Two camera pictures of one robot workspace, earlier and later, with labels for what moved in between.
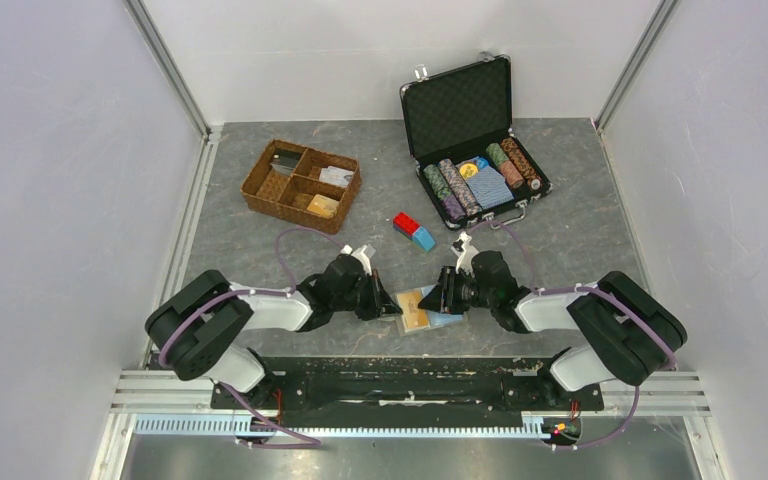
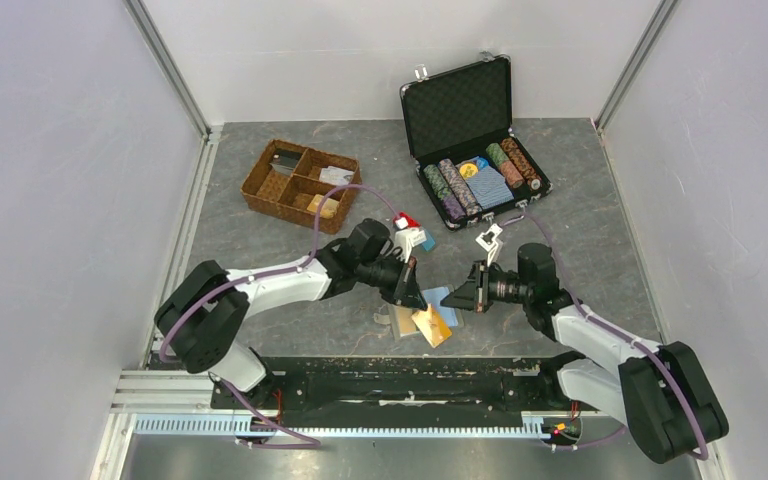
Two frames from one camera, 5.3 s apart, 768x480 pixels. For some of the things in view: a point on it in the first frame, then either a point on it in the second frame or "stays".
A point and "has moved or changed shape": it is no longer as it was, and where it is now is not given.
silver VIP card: x=336 y=175 stays
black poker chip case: x=459 y=126 stays
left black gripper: x=389 y=306 → x=405 y=293
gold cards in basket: x=323 y=206 stays
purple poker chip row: x=452 y=208 stays
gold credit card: x=414 y=316 has moved or changed shape
